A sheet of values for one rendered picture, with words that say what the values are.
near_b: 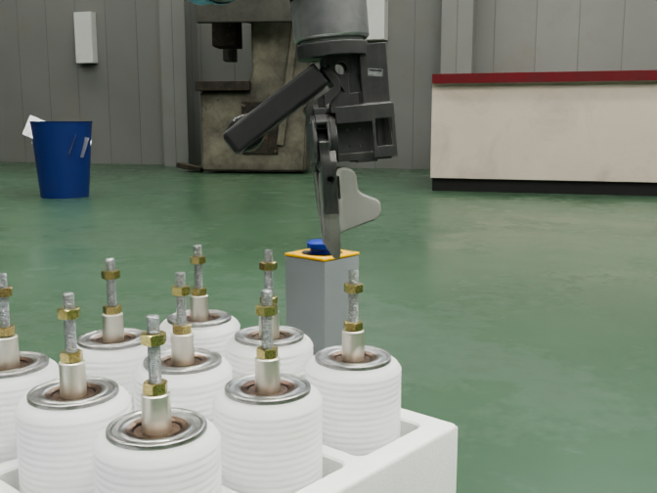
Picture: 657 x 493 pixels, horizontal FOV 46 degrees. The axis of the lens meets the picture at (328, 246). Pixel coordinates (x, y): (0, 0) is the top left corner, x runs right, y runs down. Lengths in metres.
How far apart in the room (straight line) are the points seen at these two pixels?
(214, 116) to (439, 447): 6.78
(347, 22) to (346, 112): 0.08
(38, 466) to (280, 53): 6.80
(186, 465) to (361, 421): 0.22
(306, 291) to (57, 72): 8.99
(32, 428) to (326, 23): 0.44
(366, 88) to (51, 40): 9.24
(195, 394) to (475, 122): 4.85
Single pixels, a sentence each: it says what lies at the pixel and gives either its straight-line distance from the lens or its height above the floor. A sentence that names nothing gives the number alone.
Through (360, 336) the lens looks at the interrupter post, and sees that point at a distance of 0.75.
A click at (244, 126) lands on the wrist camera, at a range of 0.75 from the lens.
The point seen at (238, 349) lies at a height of 0.25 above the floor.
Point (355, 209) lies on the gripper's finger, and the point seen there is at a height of 0.40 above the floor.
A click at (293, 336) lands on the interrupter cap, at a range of 0.84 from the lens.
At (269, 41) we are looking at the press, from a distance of 7.39.
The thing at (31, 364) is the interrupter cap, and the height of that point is 0.25.
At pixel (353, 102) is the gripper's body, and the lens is 0.77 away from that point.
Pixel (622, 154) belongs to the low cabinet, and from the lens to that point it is 5.47.
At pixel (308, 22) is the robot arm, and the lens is 0.76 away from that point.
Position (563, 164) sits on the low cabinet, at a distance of 5.46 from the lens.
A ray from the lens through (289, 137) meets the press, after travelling 7.33.
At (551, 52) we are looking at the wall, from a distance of 8.02.
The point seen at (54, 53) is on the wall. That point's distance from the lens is 9.91.
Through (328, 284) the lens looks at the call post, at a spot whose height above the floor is 0.28.
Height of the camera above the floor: 0.48
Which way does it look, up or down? 9 degrees down
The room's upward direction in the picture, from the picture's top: straight up
